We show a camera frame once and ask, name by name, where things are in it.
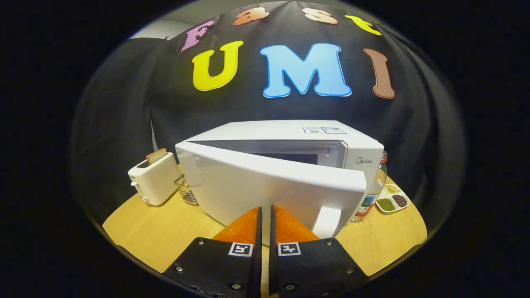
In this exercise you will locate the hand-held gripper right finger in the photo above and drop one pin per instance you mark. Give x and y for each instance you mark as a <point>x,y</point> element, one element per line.
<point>273,269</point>

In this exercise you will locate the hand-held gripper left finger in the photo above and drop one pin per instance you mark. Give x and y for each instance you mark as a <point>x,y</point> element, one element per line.
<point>256,269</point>

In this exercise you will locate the white microwave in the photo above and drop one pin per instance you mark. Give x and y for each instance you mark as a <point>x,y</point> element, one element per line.
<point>256,182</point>

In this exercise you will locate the clear plastic water bottle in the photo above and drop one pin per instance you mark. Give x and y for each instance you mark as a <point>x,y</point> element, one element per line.
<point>370,198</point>

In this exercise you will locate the white toaster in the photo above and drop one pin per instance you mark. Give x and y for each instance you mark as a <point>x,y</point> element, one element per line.
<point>157,182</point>

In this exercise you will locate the white divided bean dish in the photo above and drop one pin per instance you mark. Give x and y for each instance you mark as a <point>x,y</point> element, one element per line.
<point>393,200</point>

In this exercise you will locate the toast slice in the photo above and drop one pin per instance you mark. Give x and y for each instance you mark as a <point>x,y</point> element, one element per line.
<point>156,156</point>

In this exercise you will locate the black backdrop cloth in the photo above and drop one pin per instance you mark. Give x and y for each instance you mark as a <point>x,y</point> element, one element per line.
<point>124,103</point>

